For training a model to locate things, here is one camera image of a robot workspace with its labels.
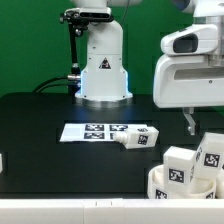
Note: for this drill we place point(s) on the white left wall block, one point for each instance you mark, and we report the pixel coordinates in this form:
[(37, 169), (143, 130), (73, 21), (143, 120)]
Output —
[(1, 163)]

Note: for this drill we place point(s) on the black camera on stand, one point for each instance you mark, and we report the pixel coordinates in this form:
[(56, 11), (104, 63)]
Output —
[(78, 20)]

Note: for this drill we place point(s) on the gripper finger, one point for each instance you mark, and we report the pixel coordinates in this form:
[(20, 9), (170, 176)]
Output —
[(188, 114)]

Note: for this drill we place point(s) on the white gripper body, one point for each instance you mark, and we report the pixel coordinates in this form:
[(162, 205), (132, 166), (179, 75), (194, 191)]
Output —
[(187, 81)]

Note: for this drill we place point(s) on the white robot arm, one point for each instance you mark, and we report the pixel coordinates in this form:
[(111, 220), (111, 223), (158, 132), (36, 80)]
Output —
[(120, 62)]

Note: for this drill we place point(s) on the white front wall bar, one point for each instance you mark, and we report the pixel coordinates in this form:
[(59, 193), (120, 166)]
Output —
[(111, 211)]

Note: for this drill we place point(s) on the white marker sheet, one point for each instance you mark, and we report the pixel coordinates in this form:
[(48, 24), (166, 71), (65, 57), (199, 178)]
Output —
[(74, 132)]

